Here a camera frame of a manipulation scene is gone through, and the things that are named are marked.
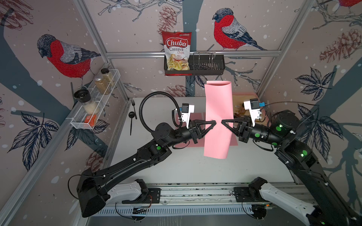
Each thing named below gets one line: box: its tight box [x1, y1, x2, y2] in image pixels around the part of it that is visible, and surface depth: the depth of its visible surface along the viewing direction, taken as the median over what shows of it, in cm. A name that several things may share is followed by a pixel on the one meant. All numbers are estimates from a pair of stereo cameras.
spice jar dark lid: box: [100, 67, 114, 87], surface depth 83 cm
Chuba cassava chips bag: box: [161, 31, 193, 76], surface depth 85 cm
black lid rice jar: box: [74, 89, 100, 115], surface depth 67 cm
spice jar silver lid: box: [94, 74, 110, 95], surface depth 78 cm
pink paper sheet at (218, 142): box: [203, 80, 234, 160], surface depth 53 cm
